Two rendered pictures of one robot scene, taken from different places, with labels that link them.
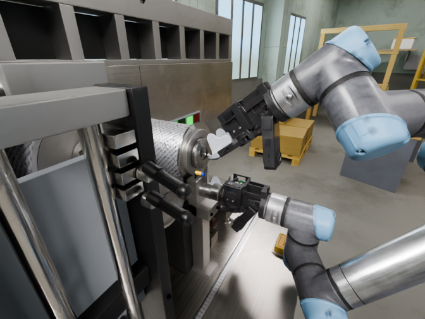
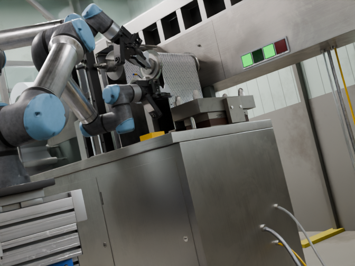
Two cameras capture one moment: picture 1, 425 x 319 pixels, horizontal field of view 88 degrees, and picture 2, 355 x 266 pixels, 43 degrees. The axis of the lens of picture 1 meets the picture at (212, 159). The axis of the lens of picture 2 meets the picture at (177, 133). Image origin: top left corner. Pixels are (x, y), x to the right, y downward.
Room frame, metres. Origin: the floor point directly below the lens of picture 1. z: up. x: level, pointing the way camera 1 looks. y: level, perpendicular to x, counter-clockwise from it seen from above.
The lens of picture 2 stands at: (1.02, -1.91, 0.76)
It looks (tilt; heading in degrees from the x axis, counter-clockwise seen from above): 5 degrees up; 104
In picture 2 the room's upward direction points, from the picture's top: 13 degrees counter-clockwise
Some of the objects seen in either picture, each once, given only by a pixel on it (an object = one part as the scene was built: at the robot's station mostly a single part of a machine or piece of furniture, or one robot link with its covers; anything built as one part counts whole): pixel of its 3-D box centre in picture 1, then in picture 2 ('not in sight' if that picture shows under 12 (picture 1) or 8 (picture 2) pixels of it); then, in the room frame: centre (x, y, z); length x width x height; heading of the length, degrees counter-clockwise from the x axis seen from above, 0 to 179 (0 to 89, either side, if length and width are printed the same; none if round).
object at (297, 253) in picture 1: (301, 254); (119, 119); (0.40, -0.23, 1.01); 0.11 x 0.08 x 0.11; 176
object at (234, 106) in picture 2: not in sight; (234, 110); (0.82, 0.06, 0.96); 0.10 x 0.03 x 0.11; 60
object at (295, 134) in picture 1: (284, 128); not in sight; (3.60, -1.24, 0.36); 1.31 x 0.99 x 0.73; 138
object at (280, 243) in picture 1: (288, 245); (152, 136); (0.52, -0.24, 0.91); 0.07 x 0.07 x 0.02; 60
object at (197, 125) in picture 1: (196, 152); (150, 66); (0.50, 0.04, 1.25); 0.15 x 0.01 x 0.15; 150
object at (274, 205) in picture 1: (274, 209); (132, 93); (0.45, -0.16, 1.11); 0.08 x 0.05 x 0.08; 150
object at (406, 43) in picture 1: (403, 43); not in sight; (5.83, -4.51, 1.76); 0.42 x 0.35 x 0.23; 48
